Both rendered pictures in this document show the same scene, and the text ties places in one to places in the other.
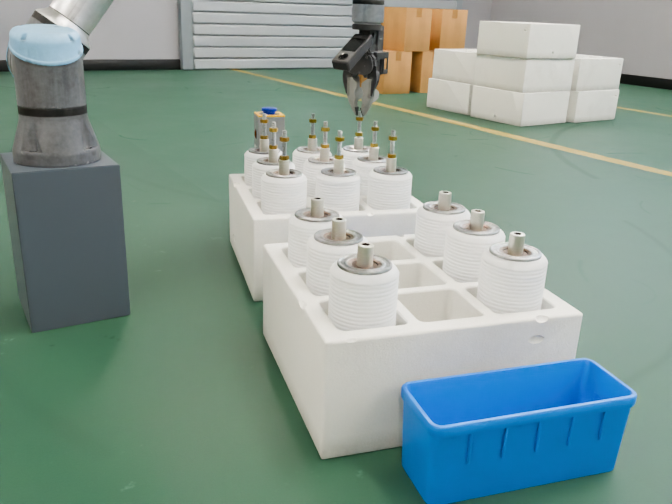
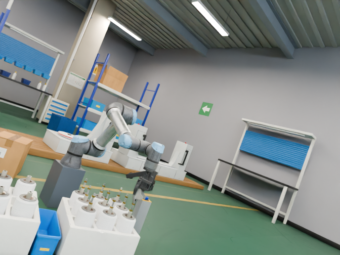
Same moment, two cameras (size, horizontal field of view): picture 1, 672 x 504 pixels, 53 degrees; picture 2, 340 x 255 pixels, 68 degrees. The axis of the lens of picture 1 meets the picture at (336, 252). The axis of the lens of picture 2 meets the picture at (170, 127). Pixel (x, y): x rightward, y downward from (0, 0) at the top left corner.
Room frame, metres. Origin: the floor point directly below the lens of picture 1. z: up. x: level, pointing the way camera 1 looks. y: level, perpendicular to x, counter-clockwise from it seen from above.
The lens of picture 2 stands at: (1.38, -1.47, 0.74)
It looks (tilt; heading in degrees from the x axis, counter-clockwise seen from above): 3 degrees up; 77
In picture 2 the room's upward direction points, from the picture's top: 21 degrees clockwise
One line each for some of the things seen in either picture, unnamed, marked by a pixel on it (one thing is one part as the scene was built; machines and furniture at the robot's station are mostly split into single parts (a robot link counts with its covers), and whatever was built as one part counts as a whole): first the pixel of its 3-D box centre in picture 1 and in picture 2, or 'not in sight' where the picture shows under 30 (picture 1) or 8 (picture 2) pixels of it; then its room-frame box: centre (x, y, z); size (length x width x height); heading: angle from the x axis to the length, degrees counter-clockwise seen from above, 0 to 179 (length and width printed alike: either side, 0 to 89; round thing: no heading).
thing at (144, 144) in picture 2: not in sight; (143, 147); (1.62, 0.03, 0.64); 0.11 x 0.11 x 0.08; 28
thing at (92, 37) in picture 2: not in sight; (80, 60); (-0.09, 6.51, 2.00); 0.56 x 0.56 x 4.00; 32
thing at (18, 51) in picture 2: not in sight; (22, 74); (-0.92, 5.15, 0.94); 1.40 x 0.70 x 1.89; 32
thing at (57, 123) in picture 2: not in sight; (61, 125); (0.41, 4.65, 0.19); 0.50 x 0.41 x 0.37; 126
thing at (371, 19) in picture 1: (366, 15); (151, 165); (1.69, -0.05, 0.57); 0.08 x 0.08 x 0.05
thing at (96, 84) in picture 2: not in sight; (116, 105); (1.38, 5.68, 1.10); 1.89 x 0.64 x 2.20; 32
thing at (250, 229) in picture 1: (322, 227); (93, 230); (1.53, 0.03, 0.09); 0.39 x 0.39 x 0.18; 16
